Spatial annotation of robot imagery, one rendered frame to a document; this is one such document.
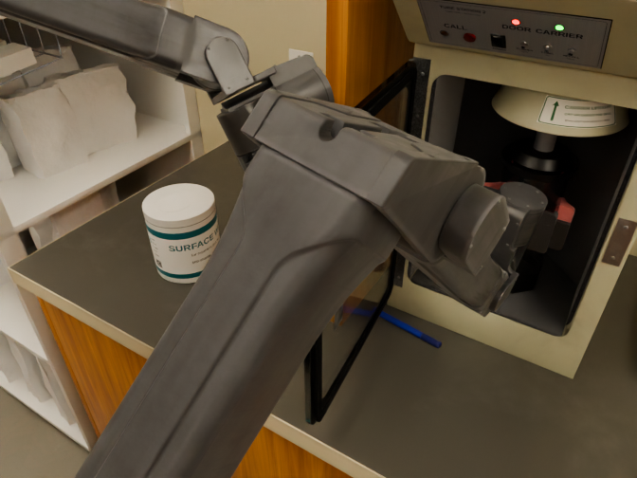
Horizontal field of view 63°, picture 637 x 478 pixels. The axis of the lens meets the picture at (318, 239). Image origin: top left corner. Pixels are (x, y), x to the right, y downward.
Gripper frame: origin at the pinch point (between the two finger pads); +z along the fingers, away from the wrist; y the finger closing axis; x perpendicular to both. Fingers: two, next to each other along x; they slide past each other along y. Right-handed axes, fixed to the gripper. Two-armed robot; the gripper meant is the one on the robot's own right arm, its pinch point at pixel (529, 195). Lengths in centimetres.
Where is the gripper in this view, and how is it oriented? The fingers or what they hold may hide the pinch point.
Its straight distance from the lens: 86.8
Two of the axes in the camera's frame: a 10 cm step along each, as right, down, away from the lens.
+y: -8.5, -3.1, 4.2
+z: 5.2, -5.1, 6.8
